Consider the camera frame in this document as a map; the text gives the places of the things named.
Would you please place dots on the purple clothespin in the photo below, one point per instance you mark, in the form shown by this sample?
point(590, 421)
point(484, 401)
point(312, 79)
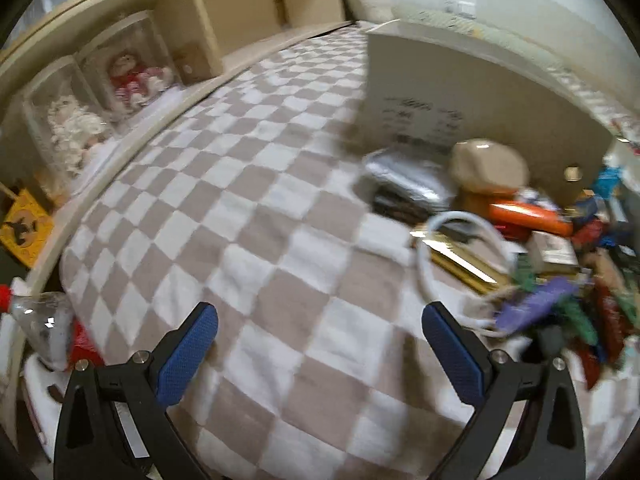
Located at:
point(530, 305)

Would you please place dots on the small wooden box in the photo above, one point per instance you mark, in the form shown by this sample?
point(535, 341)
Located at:
point(192, 65)

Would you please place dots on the clear plastic bottle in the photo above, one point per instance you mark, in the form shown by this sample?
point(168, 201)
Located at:
point(40, 320)

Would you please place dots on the beige oval case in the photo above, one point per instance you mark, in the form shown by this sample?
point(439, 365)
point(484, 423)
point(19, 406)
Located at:
point(487, 165)

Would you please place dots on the white cardboard box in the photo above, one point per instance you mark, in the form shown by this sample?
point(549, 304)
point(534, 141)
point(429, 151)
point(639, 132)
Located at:
point(475, 85)

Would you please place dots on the gold flat box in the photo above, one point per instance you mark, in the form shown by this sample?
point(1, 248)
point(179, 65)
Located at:
point(465, 262)

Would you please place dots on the orange glossy tube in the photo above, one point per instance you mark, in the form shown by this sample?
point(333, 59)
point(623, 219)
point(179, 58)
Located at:
point(530, 217)

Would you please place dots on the red shiny wrapper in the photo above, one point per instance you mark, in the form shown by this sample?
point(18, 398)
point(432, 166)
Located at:
point(82, 345)

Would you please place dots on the pile of assorted small clutter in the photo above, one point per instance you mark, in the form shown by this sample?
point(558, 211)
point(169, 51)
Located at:
point(605, 310)

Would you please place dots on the tan small carton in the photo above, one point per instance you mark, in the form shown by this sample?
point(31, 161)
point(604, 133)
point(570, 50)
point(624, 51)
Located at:
point(550, 252)

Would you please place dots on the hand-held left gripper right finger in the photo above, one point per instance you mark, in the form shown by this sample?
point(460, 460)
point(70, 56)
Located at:
point(452, 355)

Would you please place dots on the checkered beige white blanket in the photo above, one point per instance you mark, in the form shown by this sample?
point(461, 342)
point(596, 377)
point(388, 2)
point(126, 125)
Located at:
point(250, 260)

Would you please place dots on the yellow card with black figure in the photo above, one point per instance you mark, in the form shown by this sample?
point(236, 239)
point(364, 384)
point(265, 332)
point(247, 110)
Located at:
point(25, 230)

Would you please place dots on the wooden headboard shelf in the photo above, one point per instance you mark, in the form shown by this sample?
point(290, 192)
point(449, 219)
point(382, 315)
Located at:
point(240, 10)

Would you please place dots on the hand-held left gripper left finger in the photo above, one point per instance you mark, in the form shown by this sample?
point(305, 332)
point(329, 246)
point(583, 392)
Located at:
point(187, 355)

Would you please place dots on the clear case with white doll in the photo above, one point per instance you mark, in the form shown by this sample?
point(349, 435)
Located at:
point(75, 125)

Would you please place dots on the clear case with red doll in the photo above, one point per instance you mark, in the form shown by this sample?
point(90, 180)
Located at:
point(135, 75)

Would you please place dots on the clear plastic blister packet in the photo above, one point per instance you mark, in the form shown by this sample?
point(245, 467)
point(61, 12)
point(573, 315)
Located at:
point(405, 175)

